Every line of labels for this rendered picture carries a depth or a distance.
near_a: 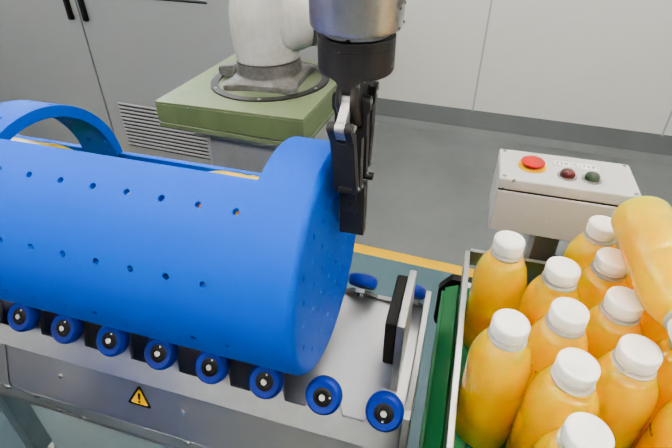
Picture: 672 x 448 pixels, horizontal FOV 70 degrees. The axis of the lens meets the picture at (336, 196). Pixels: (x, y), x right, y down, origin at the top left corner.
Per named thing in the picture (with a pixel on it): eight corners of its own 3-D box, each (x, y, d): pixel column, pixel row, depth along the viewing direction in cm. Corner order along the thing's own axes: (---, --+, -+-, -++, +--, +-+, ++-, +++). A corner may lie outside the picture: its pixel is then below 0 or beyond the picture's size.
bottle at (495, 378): (500, 464, 57) (535, 370, 47) (444, 435, 60) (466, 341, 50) (514, 417, 62) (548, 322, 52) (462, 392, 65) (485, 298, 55)
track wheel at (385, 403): (370, 384, 57) (367, 390, 56) (407, 394, 56) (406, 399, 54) (364, 422, 57) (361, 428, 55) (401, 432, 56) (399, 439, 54)
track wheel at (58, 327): (79, 347, 67) (68, 350, 65) (54, 334, 68) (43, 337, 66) (90, 317, 67) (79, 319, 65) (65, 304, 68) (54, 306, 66)
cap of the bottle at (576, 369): (603, 392, 45) (609, 380, 44) (562, 393, 45) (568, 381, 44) (584, 357, 48) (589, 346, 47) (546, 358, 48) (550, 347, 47)
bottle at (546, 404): (573, 498, 54) (628, 405, 44) (513, 500, 54) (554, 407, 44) (549, 437, 60) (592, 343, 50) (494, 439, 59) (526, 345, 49)
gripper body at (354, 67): (387, 46, 41) (381, 143, 46) (403, 22, 47) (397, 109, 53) (304, 39, 42) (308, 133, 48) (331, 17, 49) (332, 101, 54)
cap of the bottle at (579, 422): (551, 443, 41) (557, 431, 40) (571, 413, 43) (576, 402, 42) (598, 477, 39) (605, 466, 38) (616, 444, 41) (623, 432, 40)
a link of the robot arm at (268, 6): (233, 50, 120) (219, -48, 108) (304, 44, 123) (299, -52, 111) (236, 70, 106) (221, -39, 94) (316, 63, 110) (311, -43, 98)
